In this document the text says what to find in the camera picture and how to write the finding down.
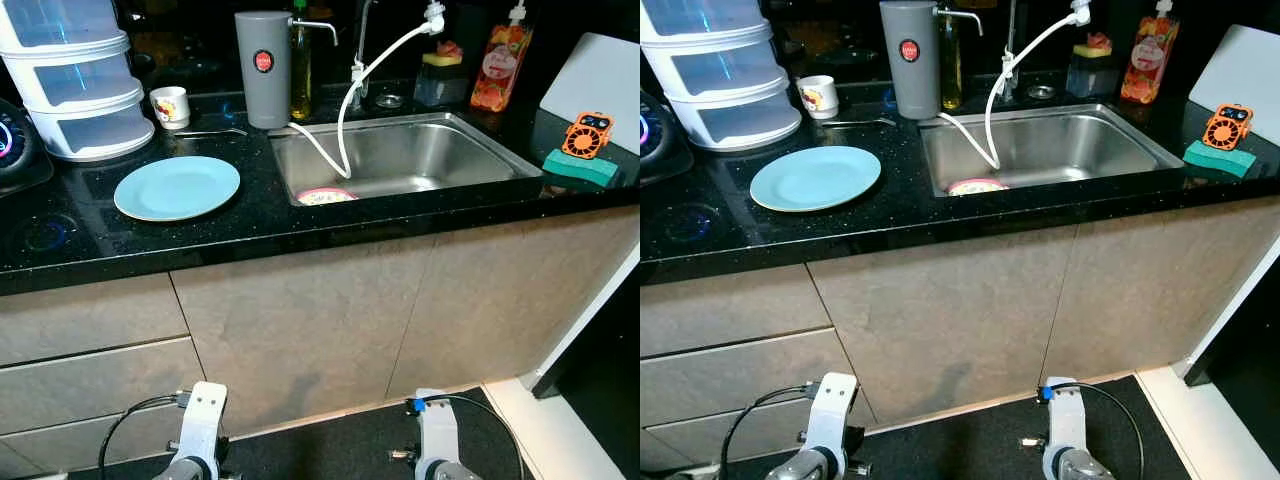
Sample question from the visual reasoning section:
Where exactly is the light blue floral plate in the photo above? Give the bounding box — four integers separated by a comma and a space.
113, 156, 242, 223
749, 146, 883, 213

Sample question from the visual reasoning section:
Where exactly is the pink rimmed floral plate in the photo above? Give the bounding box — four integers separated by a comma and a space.
296, 187, 361, 208
947, 178, 1011, 198

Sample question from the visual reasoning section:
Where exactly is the green sponge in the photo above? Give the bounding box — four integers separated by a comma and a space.
543, 148, 621, 191
1184, 140, 1257, 181

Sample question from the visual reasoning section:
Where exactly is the orange mini fan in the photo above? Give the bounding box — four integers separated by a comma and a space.
1202, 104, 1255, 151
561, 112, 616, 161

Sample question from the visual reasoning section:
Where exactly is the beige drawer front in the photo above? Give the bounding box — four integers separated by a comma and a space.
0, 405, 216, 480
640, 263, 833, 359
640, 328, 856, 428
640, 395, 871, 476
0, 337, 207, 436
0, 272, 191, 368

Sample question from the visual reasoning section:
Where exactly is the beige cabinet door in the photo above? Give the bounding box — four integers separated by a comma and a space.
170, 237, 438, 438
385, 210, 641, 401
1040, 200, 1280, 391
808, 228, 1079, 426

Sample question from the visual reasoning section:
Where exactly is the white cutting board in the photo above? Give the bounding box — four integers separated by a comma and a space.
1190, 25, 1280, 146
540, 32, 641, 156

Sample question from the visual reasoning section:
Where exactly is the white tiered storage container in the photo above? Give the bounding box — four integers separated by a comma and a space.
640, 0, 804, 151
0, 0, 156, 163

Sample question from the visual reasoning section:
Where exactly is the orange dish soap bottle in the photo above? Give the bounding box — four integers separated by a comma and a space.
468, 0, 536, 114
1120, 0, 1181, 105

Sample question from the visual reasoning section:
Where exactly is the stainless steel sink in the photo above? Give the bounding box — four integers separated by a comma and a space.
268, 112, 546, 208
920, 103, 1188, 198

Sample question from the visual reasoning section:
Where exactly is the small white printed cup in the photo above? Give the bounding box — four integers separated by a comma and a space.
149, 86, 191, 131
797, 75, 839, 120

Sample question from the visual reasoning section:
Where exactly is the black sponge holder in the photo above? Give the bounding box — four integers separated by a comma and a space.
1065, 43, 1119, 99
413, 52, 469, 108

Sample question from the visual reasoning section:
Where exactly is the grey water filter canister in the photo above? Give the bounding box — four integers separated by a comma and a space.
880, 0, 984, 120
235, 11, 339, 131

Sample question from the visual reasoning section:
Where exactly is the chrome sink faucet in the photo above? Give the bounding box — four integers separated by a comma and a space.
998, 0, 1029, 101
348, 0, 381, 111

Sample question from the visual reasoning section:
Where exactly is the yellow oil bottle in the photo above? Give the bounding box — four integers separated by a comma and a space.
288, 0, 314, 122
935, 0, 963, 111

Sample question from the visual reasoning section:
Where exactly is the black floor mat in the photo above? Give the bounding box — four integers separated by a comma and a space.
70, 385, 531, 480
700, 375, 1191, 480

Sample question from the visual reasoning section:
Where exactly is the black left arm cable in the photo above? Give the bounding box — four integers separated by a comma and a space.
720, 385, 823, 480
97, 393, 196, 480

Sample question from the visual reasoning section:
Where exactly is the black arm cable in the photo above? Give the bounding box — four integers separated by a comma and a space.
97, 393, 196, 480
1038, 383, 1144, 480
720, 385, 823, 480
405, 395, 526, 480

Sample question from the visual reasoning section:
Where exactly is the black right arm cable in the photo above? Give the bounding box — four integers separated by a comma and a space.
1038, 383, 1144, 480
405, 395, 526, 480

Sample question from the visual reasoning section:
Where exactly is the white water hose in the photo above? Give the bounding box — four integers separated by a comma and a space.
938, 15, 1079, 171
288, 22, 433, 181

